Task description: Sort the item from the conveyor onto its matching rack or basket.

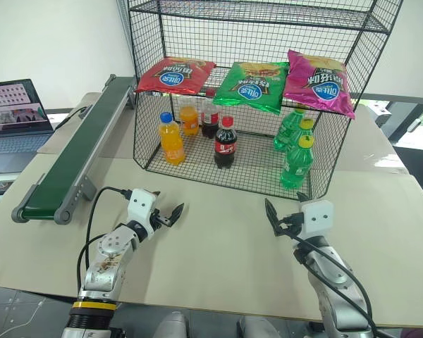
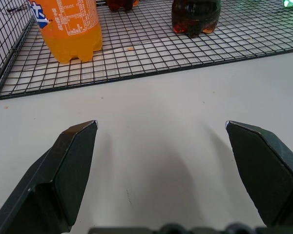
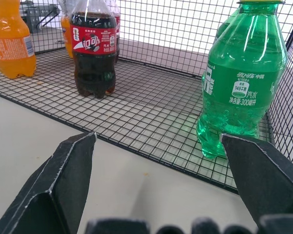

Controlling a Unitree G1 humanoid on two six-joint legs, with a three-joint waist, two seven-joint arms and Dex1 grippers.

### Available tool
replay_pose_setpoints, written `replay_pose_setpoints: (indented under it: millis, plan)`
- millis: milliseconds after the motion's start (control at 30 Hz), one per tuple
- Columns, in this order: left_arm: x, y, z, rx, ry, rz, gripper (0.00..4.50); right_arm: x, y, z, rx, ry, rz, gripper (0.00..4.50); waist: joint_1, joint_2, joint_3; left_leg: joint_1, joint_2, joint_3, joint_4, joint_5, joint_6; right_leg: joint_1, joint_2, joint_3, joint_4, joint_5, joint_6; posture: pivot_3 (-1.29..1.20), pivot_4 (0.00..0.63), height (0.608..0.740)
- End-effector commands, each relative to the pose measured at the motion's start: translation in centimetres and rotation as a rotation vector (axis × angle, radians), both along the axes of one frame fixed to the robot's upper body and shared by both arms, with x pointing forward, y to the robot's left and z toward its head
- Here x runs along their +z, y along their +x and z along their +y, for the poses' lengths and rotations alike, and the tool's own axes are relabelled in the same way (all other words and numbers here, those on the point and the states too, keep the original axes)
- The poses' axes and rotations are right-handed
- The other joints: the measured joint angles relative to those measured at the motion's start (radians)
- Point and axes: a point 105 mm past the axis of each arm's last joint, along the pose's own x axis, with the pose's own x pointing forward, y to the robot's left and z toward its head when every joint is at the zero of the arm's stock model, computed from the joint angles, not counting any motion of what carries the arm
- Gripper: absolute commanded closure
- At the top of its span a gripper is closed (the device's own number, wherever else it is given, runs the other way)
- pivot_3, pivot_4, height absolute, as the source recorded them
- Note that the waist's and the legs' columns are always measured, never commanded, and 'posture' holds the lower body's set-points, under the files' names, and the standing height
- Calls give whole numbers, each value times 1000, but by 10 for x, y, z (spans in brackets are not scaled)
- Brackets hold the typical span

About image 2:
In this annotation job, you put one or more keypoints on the orange soda plastic bottle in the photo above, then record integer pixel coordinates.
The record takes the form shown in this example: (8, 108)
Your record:
(68, 29)

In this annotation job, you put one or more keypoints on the dark cola plastic bottle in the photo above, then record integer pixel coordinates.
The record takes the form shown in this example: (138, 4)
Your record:
(195, 17)
(122, 5)

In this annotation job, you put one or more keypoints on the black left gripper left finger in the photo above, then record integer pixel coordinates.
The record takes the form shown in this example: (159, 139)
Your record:
(63, 175)

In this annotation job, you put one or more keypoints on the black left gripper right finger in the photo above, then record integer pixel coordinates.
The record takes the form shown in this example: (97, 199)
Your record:
(266, 170)

